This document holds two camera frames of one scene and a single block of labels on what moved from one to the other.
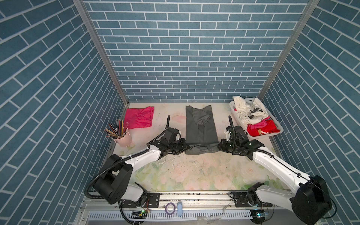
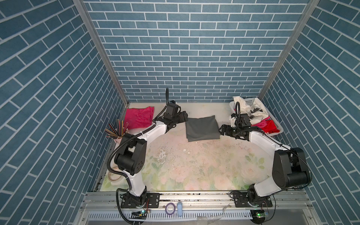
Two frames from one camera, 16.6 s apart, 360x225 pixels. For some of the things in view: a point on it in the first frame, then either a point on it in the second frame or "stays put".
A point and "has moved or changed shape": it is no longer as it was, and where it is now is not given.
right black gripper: x=222 y=147 -> x=227 y=132
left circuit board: x=139 y=214 stays put
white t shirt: x=250 y=114 stays put
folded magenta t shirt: x=138 y=117 stays put
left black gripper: x=183 y=143 -> x=181 y=115
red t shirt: x=271 y=127 stays put
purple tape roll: x=168 y=204 stays put
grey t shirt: x=201 y=133 has moved or changed shape
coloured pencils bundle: x=118 y=131 stays put
